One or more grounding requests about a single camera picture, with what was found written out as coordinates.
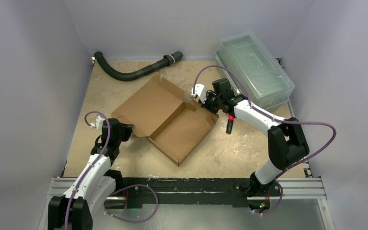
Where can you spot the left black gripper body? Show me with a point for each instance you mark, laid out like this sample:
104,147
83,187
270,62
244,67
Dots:
124,132

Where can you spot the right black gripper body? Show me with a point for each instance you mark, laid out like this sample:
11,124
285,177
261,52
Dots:
207,102

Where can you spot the brown cardboard box sheet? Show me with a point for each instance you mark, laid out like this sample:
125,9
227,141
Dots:
161,112

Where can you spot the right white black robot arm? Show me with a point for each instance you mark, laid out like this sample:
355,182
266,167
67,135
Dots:
286,140

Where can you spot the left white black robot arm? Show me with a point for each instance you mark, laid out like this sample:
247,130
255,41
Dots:
74,209

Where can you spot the black red marker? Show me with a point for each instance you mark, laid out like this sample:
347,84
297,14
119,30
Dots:
229,124

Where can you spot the clear plastic storage bin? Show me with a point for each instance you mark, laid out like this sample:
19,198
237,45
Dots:
253,71

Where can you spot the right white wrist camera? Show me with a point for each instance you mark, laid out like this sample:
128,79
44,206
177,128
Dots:
199,91

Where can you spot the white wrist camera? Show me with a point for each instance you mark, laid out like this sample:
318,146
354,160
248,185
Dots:
98,124
199,91

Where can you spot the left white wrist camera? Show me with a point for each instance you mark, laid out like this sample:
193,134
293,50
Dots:
98,124

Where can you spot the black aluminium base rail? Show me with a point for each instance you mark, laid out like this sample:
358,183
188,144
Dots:
214,191

